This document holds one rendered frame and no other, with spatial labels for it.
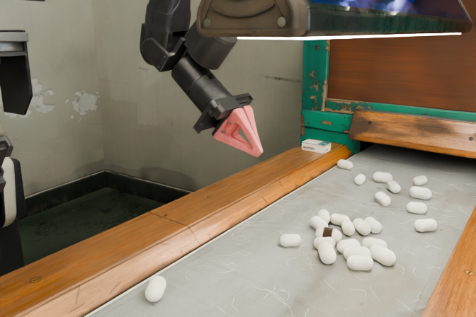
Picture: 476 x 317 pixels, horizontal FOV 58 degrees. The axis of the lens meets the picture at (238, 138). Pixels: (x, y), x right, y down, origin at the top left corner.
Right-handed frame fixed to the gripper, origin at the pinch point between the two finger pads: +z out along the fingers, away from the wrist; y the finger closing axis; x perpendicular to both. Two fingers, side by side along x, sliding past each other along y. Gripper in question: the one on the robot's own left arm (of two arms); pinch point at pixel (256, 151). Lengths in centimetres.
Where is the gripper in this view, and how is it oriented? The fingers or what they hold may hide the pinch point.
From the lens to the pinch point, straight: 67.7
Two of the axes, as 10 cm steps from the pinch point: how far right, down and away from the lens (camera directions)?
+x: -5.1, 6.5, 5.6
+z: 6.2, 7.3, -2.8
